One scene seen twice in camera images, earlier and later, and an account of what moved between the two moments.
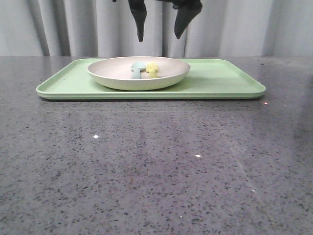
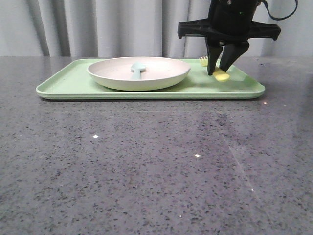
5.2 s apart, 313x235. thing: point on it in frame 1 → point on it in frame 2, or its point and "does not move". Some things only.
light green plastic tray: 208,79 does not move
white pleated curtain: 108,28 does not move
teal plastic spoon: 136,67 does not move
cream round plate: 117,73 does not move
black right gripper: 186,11 → 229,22
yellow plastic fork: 151,68 → 219,74
